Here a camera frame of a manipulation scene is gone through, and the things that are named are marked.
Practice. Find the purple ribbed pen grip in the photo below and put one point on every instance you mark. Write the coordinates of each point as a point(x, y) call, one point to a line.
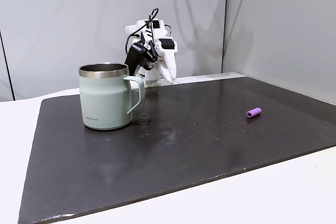
point(254, 112)

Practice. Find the mint green steel mug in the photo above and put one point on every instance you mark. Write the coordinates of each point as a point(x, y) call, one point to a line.
point(102, 98)

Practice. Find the black table mat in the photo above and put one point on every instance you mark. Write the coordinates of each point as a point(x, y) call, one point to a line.
point(168, 155)

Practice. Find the black oval camera box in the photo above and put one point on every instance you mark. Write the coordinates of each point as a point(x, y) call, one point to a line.
point(136, 56)

